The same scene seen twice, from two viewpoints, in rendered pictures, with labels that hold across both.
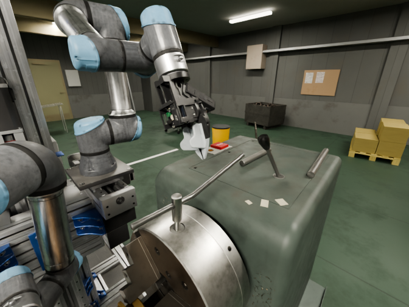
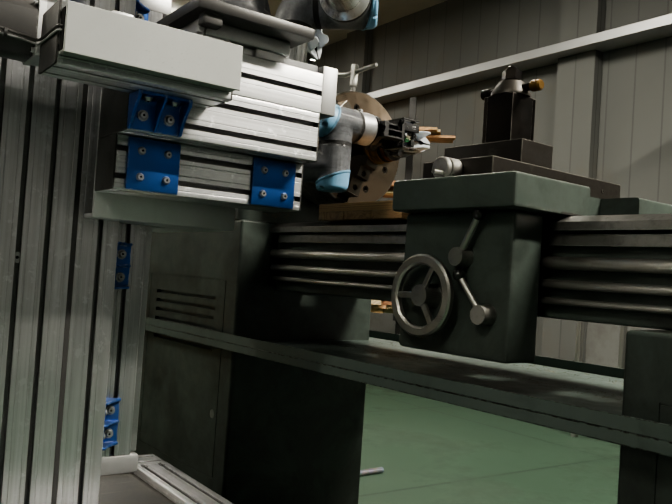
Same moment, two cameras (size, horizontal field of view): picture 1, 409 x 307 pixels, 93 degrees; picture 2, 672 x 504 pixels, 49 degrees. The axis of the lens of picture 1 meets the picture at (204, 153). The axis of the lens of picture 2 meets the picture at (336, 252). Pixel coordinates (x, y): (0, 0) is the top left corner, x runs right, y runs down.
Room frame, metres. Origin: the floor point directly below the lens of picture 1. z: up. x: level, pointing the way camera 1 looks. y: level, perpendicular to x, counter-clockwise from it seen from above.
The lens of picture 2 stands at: (0.00, 2.08, 0.73)
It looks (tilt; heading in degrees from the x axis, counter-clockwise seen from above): 2 degrees up; 280
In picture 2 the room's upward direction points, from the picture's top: 4 degrees clockwise
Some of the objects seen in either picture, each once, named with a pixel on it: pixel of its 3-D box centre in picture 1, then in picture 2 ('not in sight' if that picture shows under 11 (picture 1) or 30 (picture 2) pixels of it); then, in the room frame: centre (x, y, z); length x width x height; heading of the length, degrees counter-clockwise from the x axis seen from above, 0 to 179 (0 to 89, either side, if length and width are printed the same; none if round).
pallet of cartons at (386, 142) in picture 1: (375, 137); not in sight; (4.01, -3.71, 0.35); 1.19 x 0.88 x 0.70; 137
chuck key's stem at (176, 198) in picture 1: (176, 217); (353, 85); (0.34, 0.06, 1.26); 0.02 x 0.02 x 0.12
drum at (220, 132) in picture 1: (220, 139); not in sight; (4.00, -0.35, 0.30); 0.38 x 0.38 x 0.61
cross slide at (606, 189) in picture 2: not in sight; (525, 184); (-0.11, 0.49, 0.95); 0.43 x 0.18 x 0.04; 48
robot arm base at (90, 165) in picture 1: (97, 158); not in sight; (0.80, 0.48, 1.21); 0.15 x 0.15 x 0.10
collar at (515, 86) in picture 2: not in sight; (510, 90); (-0.07, 0.54, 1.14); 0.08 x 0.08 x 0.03
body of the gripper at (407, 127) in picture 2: not in sight; (390, 134); (0.20, 0.34, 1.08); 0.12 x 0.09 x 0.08; 48
